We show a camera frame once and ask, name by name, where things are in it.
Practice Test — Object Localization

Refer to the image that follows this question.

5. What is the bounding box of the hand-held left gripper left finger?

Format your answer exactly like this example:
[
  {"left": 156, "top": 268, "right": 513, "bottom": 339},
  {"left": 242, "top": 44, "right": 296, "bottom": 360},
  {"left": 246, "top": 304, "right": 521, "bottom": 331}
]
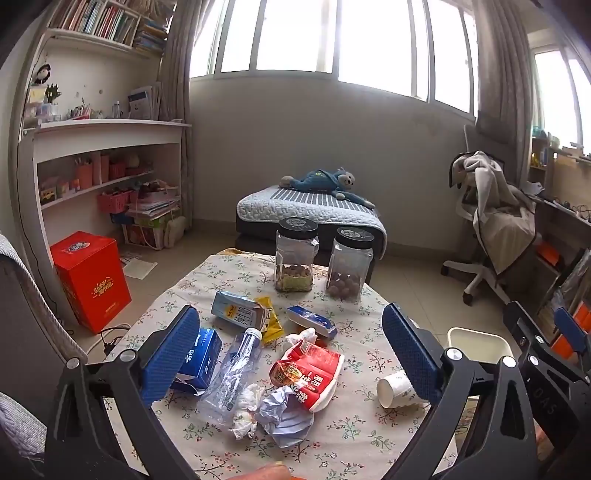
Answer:
[{"left": 44, "top": 305, "right": 201, "bottom": 480}]

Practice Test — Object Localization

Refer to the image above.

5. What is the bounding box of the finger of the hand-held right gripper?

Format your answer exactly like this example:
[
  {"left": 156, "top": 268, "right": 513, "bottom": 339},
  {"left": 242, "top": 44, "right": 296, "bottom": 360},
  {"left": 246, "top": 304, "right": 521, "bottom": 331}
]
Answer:
[
  {"left": 503, "top": 300, "right": 556, "bottom": 357},
  {"left": 553, "top": 306, "right": 591, "bottom": 371}
]

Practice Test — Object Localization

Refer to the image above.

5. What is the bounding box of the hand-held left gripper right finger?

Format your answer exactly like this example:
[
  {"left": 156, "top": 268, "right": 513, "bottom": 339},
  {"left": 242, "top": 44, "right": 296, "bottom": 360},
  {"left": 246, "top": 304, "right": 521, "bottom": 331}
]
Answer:
[{"left": 382, "top": 302, "right": 539, "bottom": 480}]

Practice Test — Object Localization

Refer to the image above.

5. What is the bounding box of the white trash bin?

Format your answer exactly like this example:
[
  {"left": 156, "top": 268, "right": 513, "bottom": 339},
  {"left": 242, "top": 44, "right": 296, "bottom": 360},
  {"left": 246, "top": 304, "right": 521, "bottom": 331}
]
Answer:
[{"left": 447, "top": 327, "right": 515, "bottom": 370}]

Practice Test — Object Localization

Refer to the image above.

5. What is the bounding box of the clear plastic bottle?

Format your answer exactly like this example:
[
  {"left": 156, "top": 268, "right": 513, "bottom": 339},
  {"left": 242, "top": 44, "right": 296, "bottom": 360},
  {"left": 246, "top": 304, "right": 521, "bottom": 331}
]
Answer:
[{"left": 198, "top": 328, "right": 264, "bottom": 423}]

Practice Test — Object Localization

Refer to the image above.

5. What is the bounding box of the red noodle wrapper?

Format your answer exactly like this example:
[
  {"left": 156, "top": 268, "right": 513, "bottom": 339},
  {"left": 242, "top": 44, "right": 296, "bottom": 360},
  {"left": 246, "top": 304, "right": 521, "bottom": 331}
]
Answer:
[{"left": 269, "top": 339, "right": 346, "bottom": 414}]

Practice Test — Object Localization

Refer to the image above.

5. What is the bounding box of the blue white paper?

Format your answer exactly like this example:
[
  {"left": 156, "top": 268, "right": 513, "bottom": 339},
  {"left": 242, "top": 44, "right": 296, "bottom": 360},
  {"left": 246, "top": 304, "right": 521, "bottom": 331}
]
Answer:
[{"left": 255, "top": 385, "right": 315, "bottom": 448}]

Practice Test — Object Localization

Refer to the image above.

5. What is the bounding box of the blue tissue box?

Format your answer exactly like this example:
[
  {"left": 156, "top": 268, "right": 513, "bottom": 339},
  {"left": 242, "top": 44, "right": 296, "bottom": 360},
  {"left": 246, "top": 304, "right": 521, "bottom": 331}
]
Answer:
[{"left": 171, "top": 328, "right": 223, "bottom": 398}]

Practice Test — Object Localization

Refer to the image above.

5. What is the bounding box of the white paper cup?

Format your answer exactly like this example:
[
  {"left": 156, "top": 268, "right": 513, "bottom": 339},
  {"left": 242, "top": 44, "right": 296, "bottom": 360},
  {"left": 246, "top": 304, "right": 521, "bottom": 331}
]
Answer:
[{"left": 376, "top": 369, "right": 430, "bottom": 409}]

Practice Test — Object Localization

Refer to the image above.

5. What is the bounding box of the grey white office chair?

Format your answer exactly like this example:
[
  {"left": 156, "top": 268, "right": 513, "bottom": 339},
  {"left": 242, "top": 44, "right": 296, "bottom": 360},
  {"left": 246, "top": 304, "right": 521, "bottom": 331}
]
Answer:
[{"left": 441, "top": 124, "right": 536, "bottom": 308}]

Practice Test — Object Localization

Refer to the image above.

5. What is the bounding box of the orange box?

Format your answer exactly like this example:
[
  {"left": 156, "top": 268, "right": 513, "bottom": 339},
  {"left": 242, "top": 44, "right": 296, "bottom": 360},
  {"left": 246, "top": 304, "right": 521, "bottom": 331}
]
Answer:
[{"left": 536, "top": 240, "right": 561, "bottom": 266}]

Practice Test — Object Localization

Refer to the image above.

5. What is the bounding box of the blue white milk carton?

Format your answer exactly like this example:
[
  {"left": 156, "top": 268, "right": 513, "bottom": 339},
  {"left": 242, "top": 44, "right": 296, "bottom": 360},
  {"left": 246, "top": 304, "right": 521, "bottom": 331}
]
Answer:
[{"left": 211, "top": 291, "right": 273, "bottom": 330}]

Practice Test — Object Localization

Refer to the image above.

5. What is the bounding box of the paper sheet on floor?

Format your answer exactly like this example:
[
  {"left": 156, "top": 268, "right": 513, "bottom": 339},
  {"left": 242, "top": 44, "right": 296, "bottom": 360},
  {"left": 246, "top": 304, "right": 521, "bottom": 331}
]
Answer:
[{"left": 121, "top": 256, "right": 158, "bottom": 280}]

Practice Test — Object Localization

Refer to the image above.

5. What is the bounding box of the red cardboard box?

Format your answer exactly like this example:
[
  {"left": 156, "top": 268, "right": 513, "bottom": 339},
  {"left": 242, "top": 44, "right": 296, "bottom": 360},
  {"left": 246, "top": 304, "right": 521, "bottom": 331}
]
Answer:
[{"left": 49, "top": 231, "right": 132, "bottom": 335}]

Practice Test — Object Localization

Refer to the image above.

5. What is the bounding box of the yellow snack wrapper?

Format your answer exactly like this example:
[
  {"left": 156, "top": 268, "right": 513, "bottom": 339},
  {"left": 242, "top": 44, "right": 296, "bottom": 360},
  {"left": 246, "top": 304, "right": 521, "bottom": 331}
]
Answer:
[{"left": 254, "top": 295, "right": 283, "bottom": 344}]

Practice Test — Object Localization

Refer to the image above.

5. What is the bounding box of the wooden desk with shelves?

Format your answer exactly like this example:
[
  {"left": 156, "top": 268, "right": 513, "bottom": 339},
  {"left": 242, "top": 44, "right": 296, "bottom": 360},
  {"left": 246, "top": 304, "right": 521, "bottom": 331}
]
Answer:
[{"left": 522, "top": 134, "right": 591, "bottom": 333}]

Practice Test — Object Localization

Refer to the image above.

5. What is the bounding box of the small blue white box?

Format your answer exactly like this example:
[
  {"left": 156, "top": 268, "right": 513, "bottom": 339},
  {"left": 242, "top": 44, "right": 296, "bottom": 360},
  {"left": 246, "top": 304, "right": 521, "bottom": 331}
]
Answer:
[{"left": 285, "top": 305, "right": 339, "bottom": 340}]

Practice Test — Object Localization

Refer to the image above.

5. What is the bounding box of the small white crumpled tissue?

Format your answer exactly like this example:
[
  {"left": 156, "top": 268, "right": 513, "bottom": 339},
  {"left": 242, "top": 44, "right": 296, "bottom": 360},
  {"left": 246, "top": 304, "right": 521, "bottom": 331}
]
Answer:
[{"left": 286, "top": 327, "right": 319, "bottom": 352}]

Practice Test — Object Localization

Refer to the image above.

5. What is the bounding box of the clear jar with brown balls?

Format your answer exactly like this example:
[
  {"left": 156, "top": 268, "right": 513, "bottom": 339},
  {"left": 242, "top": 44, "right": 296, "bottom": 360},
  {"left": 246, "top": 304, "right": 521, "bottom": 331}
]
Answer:
[{"left": 325, "top": 227, "right": 375, "bottom": 303}]

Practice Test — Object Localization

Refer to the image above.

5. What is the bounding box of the beige blanket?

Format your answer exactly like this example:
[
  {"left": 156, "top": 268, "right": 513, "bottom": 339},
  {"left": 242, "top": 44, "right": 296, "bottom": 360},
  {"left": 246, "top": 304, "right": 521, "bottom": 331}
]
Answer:
[{"left": 450, "top": 150, "right": 536, "bottom": 275}]

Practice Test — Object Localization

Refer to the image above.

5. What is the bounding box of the grey fabric sofa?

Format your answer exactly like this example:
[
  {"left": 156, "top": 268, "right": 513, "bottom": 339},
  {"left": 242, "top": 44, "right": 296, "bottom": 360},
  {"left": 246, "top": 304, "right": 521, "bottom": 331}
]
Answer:
[{"left": 0, "top": 233, "right": 88, "bottom": 462}]

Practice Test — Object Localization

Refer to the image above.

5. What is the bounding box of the pink basket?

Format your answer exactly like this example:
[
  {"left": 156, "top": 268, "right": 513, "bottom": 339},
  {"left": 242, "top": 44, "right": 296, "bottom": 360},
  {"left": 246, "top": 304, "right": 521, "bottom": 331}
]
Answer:
[{"left": 97, "top": 190, "right": 132, "bottom": 214}]

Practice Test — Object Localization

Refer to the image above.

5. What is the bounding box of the low bed with quilted cover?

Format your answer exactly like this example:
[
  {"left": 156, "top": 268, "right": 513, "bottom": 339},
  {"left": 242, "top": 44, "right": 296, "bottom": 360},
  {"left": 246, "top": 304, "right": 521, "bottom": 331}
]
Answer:
[{"left": 235, "top": 185, "right": 389, "bottom": 282}]

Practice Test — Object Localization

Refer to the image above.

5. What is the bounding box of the blue stuffed monkey toy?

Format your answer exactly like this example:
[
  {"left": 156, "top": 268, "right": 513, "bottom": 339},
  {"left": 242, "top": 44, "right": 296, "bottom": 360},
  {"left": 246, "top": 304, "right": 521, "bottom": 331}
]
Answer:
[{"left": 279, "top": 167, "right": 377, "bottom": 209}]

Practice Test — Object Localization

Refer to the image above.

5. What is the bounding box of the white bookshelf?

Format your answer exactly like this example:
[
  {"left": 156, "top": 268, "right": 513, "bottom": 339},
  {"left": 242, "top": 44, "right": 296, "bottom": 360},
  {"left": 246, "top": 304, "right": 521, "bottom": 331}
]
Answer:
[{"left": 18, "top": 28, "right": 192, "bottom": 324}]

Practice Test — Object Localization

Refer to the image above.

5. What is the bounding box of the small window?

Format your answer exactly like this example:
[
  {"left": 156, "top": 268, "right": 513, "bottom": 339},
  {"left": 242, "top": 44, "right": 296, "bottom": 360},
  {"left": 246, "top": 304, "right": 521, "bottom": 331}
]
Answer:
[{"left": 531, "top": 44, "right": 591, "bottom": 148}]

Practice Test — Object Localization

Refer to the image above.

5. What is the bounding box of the blue white folder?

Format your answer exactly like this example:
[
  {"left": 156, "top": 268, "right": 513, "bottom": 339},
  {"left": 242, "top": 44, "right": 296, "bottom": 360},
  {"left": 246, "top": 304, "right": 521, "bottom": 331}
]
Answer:
[{"left": 127, "top": 85, "right": 155, "bottom": 121}]

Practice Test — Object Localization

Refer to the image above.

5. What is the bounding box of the grey curtain by chair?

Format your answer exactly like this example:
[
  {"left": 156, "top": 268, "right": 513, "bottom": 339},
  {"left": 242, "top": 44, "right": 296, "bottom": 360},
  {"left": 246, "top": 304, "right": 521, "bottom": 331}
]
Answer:
[{"left": 471, "top": 0, "right": 536, "bottom": 153}]

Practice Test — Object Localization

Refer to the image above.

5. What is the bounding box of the grey curtain by bookshelf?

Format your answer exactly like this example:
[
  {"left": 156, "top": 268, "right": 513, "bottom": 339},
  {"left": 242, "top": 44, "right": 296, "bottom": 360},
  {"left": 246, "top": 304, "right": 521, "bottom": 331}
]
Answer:
[{"left": 157, "top": 0, "right": 222, "bottom": 222}]

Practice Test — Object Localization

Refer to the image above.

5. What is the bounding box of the large window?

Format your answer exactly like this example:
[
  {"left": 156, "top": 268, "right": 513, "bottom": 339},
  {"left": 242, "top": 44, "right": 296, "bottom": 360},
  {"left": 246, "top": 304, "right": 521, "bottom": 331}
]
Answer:
[{"left": 189, "top": 0, "right": 478, "bottom": 116}]

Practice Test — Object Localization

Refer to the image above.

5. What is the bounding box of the row of books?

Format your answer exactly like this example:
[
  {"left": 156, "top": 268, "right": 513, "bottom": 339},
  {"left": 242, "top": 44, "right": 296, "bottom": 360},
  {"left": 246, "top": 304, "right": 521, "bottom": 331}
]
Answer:
[{"left": 48, "top": 0, "right": 169, "bottom": 54}]

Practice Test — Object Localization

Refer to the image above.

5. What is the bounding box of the black power adapter with cable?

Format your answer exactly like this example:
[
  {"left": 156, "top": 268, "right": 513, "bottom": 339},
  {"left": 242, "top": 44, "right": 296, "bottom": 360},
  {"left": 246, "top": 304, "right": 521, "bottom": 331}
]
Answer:
[{"left": 88, "top": 323, "right": 132, "bottom": 358}]

